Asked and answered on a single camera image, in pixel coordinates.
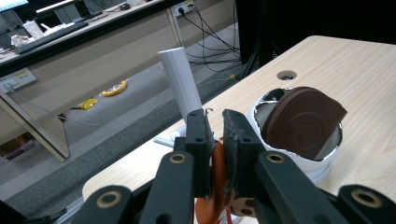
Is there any yellow tape roll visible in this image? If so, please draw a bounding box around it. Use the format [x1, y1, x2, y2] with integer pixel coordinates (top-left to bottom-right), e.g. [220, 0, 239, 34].
[101, 79, 129, 98]

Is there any black curtain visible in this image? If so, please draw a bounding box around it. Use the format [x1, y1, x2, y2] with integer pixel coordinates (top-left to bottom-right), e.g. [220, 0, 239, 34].
[234, 0, 396, 68]

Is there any beige wooden desk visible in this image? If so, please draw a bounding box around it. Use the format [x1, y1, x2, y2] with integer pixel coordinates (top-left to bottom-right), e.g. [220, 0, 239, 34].
[0, 0, 241, 162]

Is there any bundle of black floor cables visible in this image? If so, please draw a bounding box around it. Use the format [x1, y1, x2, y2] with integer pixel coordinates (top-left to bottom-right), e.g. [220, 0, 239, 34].
[177, 3, 247, 73]

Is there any white wall outlet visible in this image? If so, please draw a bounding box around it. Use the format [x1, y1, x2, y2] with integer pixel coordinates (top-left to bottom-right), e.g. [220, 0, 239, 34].
[173, 0, 196, 17]

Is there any black keyboard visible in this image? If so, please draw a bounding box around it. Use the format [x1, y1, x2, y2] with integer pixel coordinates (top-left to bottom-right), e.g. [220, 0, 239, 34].
[14, 20, 91, 55]

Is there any white power socket box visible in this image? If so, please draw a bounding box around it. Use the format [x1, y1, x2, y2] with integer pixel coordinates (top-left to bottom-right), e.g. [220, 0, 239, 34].
[0, 67, 38, 94]

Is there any white pole stand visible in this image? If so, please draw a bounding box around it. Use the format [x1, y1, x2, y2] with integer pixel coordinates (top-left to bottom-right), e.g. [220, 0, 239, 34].
[153, 46, 335, 185]

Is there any brown coin purse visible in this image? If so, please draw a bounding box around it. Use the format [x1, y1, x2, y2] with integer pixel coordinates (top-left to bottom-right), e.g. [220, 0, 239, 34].
[262, 86, 348, 161]

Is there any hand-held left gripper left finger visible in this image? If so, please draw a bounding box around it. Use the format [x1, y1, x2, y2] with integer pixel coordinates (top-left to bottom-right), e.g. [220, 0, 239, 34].
[173, 107, 217, 199]

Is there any red strap doll keychain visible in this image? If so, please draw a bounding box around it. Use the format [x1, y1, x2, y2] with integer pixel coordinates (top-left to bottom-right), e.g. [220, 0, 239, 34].
[193, 106, 257, 224]

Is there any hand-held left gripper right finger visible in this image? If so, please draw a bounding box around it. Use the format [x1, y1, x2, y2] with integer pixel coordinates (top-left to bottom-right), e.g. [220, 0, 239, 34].
[221, 108, 267, 200]

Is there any small yellow object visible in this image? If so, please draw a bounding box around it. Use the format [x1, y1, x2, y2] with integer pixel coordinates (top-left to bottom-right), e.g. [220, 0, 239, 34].
[79, 98, 98, 111]

